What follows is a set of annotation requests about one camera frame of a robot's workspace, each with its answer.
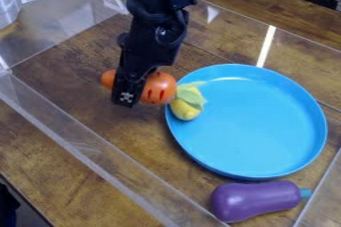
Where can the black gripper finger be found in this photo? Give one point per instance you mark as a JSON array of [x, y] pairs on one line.
[[126, 91]]

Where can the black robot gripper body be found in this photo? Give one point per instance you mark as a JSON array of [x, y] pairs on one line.
[[151, 43]]

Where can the orange toy carrot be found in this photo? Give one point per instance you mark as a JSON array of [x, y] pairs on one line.
[[162, 90]]

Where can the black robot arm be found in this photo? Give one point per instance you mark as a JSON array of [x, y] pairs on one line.
[[163, 5]]

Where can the blue round plastic tray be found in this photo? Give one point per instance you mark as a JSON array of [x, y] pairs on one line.
[[262, 128]]

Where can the yellow toy lemon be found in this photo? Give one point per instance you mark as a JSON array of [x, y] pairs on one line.
[[188, 104]]

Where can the purple toy eggplant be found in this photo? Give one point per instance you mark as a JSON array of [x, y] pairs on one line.
[[238, 201]]

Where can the clear acrylic enclosure wall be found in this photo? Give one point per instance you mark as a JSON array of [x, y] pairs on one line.
[[101, 166]]

